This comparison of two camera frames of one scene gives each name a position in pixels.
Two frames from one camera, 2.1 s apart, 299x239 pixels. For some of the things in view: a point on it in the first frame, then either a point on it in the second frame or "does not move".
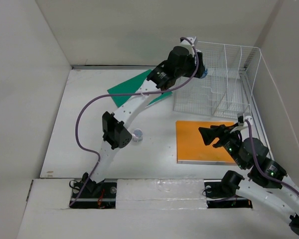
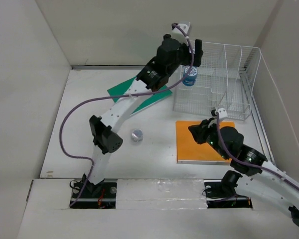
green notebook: x=131 y=86 does not move
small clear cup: x=137 y=135 does not move
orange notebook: x=191 y=147 does not move
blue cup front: x=205 y=73 → x=190 y=78
